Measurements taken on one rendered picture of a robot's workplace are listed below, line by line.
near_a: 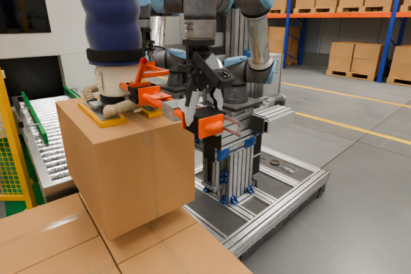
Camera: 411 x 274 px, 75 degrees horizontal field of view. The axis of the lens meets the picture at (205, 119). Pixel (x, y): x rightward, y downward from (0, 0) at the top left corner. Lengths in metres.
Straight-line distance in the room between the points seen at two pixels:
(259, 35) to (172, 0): 0.52
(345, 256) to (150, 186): 1.47
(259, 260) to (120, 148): 1.30
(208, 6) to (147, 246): 0.99
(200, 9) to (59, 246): 1.14
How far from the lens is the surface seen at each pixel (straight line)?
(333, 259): 2.12
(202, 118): 0.64
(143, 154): 1.02
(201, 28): 0.63
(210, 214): 1.93
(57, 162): 2.10
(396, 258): 2.31
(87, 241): 1.38
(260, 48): 1.24
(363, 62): 8.09
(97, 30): 1.11
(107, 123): 1.05
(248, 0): 1.09
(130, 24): 1.12
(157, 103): 0.84
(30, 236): 1.52
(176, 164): 1.12
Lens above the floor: 1.45
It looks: 20 degrees down
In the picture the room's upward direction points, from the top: straight up
